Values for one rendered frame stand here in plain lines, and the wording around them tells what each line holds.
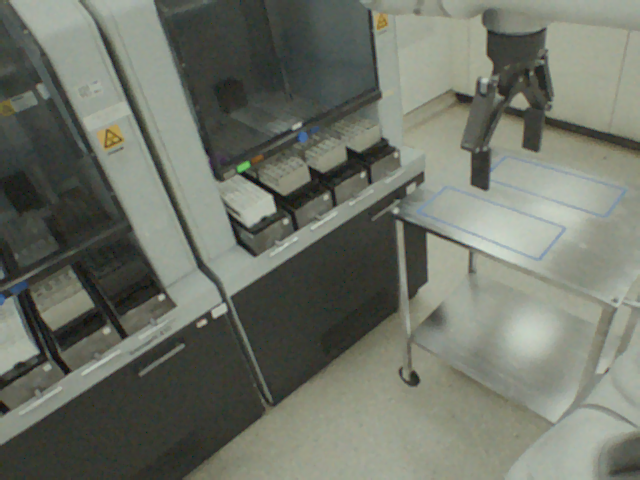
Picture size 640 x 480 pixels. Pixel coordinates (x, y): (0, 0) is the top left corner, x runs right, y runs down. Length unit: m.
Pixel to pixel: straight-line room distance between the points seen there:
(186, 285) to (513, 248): 0.86
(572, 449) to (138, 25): 1.10
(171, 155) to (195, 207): 0.16
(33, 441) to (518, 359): 1.39
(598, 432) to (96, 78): 1.10
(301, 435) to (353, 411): 0.21
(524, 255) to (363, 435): 0.94
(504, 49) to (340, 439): 1.46
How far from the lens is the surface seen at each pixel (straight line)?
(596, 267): 1.20
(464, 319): 1.76
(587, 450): 0.72
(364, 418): 1.87
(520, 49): 0.68
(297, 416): 1.92
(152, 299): 1.30
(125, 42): 1.18
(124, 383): 1.43
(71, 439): 1.49
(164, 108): 1.23
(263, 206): 1.39
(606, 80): 3.22
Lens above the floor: 1.61
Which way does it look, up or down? 38 degrees down
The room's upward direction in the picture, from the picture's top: 12 degrees counter-clockwise
